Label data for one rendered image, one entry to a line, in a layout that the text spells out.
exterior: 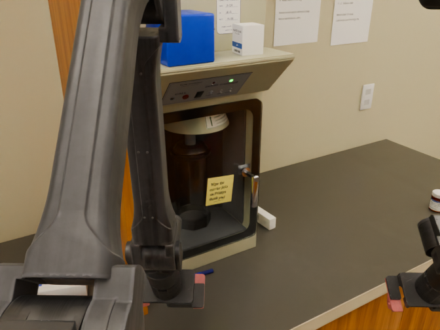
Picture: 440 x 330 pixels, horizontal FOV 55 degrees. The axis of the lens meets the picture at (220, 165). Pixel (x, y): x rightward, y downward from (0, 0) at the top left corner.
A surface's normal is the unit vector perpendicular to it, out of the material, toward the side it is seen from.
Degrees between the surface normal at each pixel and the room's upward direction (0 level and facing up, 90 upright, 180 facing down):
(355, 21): 90
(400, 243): 0
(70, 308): 3
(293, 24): 90
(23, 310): 3
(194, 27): 90
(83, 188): 44
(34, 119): 90
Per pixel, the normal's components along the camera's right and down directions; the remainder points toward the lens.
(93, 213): 0.00, -0.37
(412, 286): -0.01, -0.58
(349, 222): 0.00, -0.91
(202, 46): 0.51, 0.36
